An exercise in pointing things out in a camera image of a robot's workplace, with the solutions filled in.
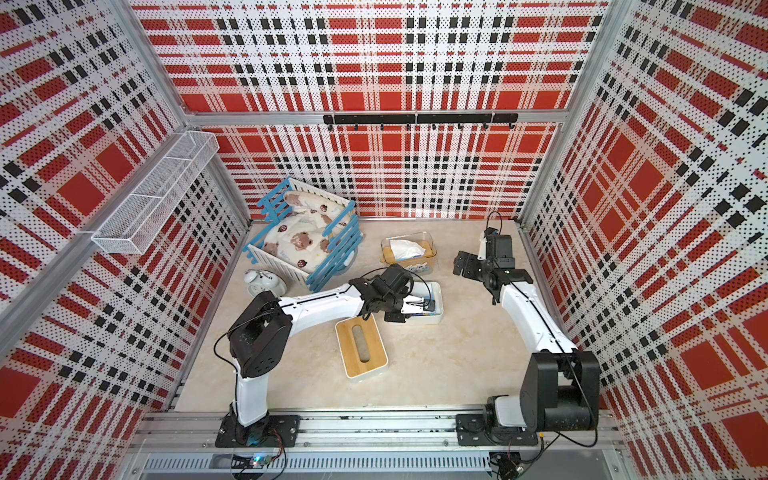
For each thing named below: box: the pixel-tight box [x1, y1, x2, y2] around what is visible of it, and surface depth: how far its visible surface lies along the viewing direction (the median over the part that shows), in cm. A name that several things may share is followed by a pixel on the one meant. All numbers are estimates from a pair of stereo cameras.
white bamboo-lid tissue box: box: [335, 313, 389, 382], surface depth 84 cm
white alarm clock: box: [244, 269, 288, 298], surface depth 92 cm
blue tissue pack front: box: [389, 239, 426, 261], surface depth 105 cm
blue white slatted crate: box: [242, 178, 365, 293], surface depth 106 cm
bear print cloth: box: [262, 191, 350, 272], surface depth 106 cm
